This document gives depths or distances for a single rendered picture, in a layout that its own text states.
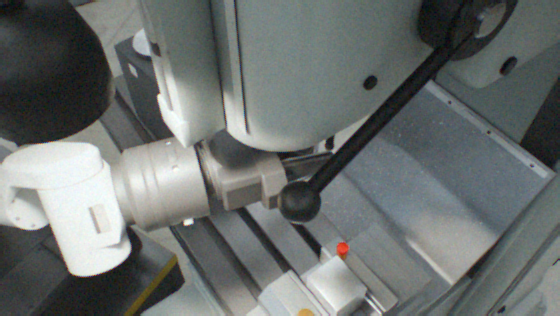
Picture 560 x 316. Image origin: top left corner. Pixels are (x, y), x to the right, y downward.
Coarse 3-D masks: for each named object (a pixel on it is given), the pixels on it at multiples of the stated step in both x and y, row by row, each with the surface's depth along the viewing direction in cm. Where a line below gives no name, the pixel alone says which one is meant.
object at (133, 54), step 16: (128, 48) 84; (144, 48) 82; (128, 64) 84; (144, 64) 81; (128, 80) 90; (144, 80) 82; (144, 96) 88; (144, 112) 93; (160, 112) 86; (160, 128) 91
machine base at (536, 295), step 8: (536, 288) 151; (528, 296) 150; (536, 296) 150; (544, 296) 152; (520, 304) 148; (528, 304) 148; (536, 304) 148; (544, 304) 150; (512, 312) 146; (520, 312) 146; (528, 312) 147; (536, 312) 150; (544, 312) 154
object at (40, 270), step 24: (0, 240) 120; (24, 240) 120; (48, 240) 116; (0, 264) 116; (24, 264) 114; (48, 264) 114; (120, 264) 128; (0, 288) 110; (24, 288) 110; (48, 288) 110; (72, 288) 114; (96, 288) 123; (0, 312) 106; (24, 312) 106; (48, 312) 110; (72, 312) 118
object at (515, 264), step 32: (544, 64) 64; (480, 96) 76; (512, 96) 71; (544, 96) 67; (512, 128) 74; (544, 128) 68; (544, 160) 71; (544, 192) 75; (512, 224) 83; (544, 224) 81; (512, 256) 90; (544, 256) 96; (480, 288) 102; (512, 288) 105
